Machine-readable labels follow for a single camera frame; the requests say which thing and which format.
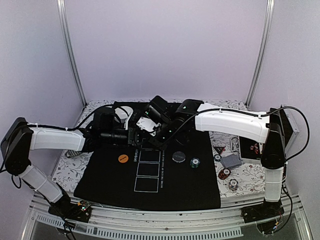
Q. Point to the front aluminium rail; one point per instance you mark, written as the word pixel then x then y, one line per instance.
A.
pixel 225 223

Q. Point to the white poker chip stack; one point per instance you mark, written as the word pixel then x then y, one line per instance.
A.
pixel 233 185

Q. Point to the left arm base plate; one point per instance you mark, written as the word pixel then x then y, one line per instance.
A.
pixel 71 211

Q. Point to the black dealer button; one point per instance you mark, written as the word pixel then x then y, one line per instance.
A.
pixel 178 157

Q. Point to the blue playing card deck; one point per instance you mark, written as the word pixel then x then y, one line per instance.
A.
pixel 231 161

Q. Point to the aluminium frame post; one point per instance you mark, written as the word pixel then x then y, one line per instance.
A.
pixel 61 7
pixel 270 4

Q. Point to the white ceramic bowl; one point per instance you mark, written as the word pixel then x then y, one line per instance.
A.
pixel 123 112

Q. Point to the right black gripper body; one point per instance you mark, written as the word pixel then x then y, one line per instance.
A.
pixel 167 131

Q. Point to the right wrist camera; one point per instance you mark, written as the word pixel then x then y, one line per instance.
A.
pixel 148 125

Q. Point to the black poker felt mat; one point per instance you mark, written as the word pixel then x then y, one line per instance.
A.
pixel 151 180

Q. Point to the black triangular chip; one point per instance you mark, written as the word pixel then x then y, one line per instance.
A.
pixel 219 149

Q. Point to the right aluminium frame post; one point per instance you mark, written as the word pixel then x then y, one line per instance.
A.
pixel 270 4

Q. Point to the aluminium poker case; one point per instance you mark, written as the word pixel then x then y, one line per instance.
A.
pixel 250 151

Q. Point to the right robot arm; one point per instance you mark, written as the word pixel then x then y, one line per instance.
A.
pixel 266 128

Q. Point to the orange poker chip stack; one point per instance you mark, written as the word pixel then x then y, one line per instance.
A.
pixel 224 173

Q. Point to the teal poker chip stack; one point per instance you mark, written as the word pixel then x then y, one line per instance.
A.
pixel 194 163

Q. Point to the striped metal cup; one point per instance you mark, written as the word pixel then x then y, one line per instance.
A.
pixel 72 153

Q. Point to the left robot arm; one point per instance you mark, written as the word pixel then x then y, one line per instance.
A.
pixel 106 128

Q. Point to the orange big blind button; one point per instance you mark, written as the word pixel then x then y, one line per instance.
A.
pixel 123 158

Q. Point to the left aluminium frame post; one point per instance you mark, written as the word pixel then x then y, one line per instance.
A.
pixel 61 7

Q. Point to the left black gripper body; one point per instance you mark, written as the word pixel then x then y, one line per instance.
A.
pixel 131 137

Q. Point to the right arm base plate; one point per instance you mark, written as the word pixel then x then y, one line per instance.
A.
pixel 262 211

